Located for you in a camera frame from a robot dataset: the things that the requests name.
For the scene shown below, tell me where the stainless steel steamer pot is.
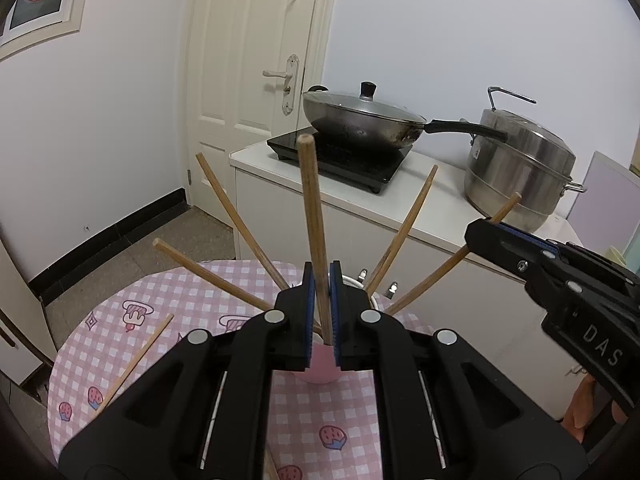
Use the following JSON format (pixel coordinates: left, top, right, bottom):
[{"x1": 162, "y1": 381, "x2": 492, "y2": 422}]
[{"x1": 464, "y1": 86, "x2": 587, "y2": 233}]

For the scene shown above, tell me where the black induction cooker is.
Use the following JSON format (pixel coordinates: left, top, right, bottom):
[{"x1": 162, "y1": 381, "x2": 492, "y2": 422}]
[{"x1": 267, "y1": 127, "x2": 411, "y2": 194}]

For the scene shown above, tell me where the pink cup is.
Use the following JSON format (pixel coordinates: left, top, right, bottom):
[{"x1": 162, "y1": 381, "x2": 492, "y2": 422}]
[{"x1": 293, "y1": 333, "x2": 346, "y2": 385}]

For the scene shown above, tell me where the white kitchen counter cabinet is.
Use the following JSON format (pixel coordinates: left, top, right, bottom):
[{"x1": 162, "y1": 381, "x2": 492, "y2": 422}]
[{"x1": 230, "y1": 143, "x2": 582, "y2": 418}]

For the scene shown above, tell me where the silver door handle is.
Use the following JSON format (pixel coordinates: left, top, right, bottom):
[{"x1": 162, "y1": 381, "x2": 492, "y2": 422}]
[{"x1": 262, "y1": 54, "x2": 299, "y2": 116}]

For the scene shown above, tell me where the wooden chopstick four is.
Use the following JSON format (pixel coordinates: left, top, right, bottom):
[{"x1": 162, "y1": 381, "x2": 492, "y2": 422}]
[{"x1": 153, "y1": 238, "x2": 272, "y2": 311}]

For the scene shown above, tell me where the wooden chopstick three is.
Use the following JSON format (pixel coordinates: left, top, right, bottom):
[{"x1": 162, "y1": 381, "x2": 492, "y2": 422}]
[{"x1": 264, "y1": 444, "x2": 279, "y2": 480}]

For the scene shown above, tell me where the wooden chopstick seven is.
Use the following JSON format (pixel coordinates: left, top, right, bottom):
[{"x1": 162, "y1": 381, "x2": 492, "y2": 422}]
[{"x1": 386, "y1": 192, "x2": 522, "y2": 315}]

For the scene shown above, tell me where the person right hand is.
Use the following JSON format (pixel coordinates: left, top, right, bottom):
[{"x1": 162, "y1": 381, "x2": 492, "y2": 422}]
[{"x1": 561, "y1": 374, "x2": 628, "y2": 443}]

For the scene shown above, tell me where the wooden chopstick two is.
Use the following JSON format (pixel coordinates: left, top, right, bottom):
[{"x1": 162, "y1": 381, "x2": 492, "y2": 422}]
[{"x1": 195, "y1": 153, "x2": 288, "y2": 290}]

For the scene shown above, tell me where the white door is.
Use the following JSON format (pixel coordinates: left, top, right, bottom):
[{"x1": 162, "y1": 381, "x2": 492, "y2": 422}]
[{"x1": 183, "y1": 0, "x2": 334, "y2": 224}]

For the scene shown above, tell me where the wooden chopstick one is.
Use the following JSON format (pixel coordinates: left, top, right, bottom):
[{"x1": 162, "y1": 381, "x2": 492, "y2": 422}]
[{"x1": 96, "y1": 313, "x2": 175, "y2": 417}]

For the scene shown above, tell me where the wok with glass lid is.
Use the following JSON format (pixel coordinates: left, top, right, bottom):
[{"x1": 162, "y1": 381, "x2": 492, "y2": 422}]
[{"x1": 303, "y1": 81, "x2": 508, "y2": 148}]

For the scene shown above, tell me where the wooden chopstick five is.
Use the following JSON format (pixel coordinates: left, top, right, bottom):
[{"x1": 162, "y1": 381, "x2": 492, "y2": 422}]
[{"x1": 296, "y1": 133, "x2": 333, "y2": 346}]

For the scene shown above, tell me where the pink checkered tablecloth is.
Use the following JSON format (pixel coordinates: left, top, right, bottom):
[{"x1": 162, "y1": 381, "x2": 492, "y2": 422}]
[{"x1": 58, "y1": 263, "x2": 442, "y2": 479}]

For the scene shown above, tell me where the window with red decals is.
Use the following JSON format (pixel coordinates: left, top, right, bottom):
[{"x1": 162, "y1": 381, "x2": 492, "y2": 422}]
[{"x1": 1, "y1": 0, "x2": 86, "y2": 60}]

